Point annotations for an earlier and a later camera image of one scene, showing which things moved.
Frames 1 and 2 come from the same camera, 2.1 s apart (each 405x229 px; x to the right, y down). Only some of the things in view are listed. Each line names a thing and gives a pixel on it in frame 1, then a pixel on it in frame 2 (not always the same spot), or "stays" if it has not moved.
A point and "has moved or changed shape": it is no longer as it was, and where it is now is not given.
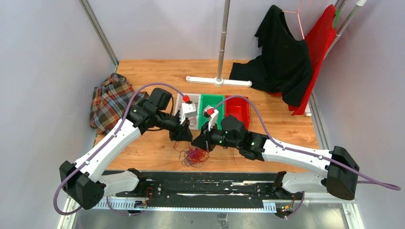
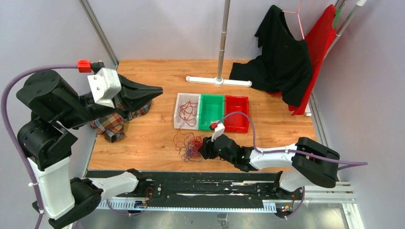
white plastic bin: x=193 y=121 stays
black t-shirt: x=284 y=67 stays
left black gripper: x=182 y=132 → x=135 y=95
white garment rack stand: x=219 y=81 stays
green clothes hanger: x=336 y=17 stays
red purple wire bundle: x=192 y=156 has moved or changed shape
